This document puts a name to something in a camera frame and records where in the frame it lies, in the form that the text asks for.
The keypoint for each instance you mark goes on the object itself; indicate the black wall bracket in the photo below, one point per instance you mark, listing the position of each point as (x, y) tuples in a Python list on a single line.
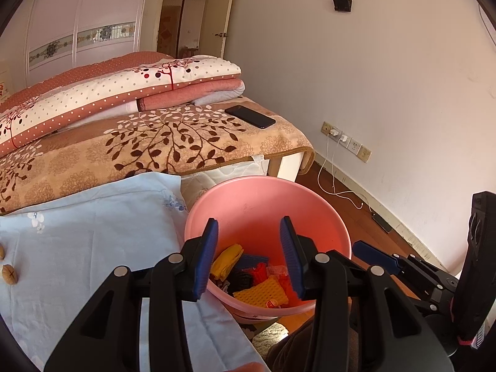
[(342, 3)]

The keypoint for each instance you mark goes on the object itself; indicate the blue ridged plastic strip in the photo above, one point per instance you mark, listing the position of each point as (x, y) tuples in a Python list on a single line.
[(252, 260)]

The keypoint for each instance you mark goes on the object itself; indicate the beige bed frame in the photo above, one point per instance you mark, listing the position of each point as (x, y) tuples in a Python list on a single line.
[(288, 168)]

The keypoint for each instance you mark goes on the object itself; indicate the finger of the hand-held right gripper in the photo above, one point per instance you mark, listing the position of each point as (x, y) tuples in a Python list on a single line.
[(374, 255)]

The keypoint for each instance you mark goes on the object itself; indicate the white sliding door wardrobe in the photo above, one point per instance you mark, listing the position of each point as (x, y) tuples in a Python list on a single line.
[(54, 15)]

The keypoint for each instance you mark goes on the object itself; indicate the yellow plastic wrapper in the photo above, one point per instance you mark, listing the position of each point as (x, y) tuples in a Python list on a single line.
[(228, 261)]

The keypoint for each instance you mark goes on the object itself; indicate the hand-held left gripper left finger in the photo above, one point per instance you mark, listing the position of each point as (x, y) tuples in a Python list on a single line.
[(205, 263)]

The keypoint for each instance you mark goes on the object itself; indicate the folded dotted quilt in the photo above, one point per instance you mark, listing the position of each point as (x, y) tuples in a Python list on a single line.
[(116, 85)]

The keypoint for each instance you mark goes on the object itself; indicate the beige fuzzy slipper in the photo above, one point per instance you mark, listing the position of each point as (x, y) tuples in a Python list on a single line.
[(271, 335)]

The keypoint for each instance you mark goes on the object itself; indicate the beige room door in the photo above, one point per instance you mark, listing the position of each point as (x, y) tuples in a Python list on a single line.
[(224, 7)]

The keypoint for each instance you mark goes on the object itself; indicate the white quilted mattress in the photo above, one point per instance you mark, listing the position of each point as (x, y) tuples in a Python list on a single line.
[(224, 172)]

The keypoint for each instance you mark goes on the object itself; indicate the yellow foam fruit net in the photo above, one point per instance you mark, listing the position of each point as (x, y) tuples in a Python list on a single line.
[(263, 292)]

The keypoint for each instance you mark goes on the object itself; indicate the black smartphone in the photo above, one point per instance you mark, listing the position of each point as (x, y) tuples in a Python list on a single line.
[(250, 116)]

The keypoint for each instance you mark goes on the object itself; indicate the white orange plastic wrapper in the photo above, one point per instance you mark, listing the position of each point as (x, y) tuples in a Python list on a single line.
[(278, 270)]

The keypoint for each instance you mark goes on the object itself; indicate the black mesh net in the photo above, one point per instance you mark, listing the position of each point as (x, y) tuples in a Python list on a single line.
[(241, 281)]

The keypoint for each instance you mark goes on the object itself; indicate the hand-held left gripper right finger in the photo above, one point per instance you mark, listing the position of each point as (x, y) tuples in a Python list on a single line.
[(290, 263)]

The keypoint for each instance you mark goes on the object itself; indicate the red foam fruit net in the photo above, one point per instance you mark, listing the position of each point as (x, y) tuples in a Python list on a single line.
[(261, 272)]

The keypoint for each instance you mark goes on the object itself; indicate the black power bank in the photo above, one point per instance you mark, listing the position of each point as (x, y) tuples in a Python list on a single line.
[(381, 223)]

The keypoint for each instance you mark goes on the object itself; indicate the tan wall socket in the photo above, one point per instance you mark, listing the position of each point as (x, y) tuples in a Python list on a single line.
[(364, 155), (326, 126)]

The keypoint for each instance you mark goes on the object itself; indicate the person's leg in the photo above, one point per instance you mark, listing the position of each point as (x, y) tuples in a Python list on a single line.
[(294, 348)]

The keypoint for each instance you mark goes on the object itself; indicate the light blue floral cloth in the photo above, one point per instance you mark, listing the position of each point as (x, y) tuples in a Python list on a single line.
[(97, 221)]

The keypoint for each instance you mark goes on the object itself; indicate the pink plastic bucket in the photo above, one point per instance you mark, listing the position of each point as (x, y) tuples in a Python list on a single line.
[(263, 209)]

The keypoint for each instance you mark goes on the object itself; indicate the brown leaf print blanket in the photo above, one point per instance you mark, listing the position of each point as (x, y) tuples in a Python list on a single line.
[(155, 143)]

